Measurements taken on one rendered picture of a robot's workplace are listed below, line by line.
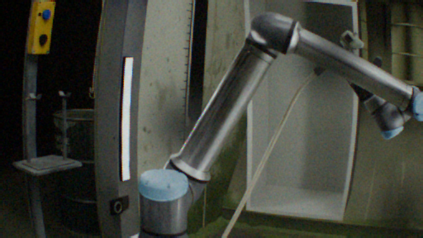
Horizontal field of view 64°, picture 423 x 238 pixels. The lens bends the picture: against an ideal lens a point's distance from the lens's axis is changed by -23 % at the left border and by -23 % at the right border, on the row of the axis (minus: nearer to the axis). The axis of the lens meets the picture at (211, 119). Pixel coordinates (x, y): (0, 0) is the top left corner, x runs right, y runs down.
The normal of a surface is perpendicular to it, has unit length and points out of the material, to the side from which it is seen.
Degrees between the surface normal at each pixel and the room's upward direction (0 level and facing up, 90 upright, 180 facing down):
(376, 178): 57
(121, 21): 90
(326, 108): 102
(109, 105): 90
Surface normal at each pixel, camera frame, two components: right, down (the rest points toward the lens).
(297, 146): -0.42, 0.29
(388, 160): -0.35, -0.47
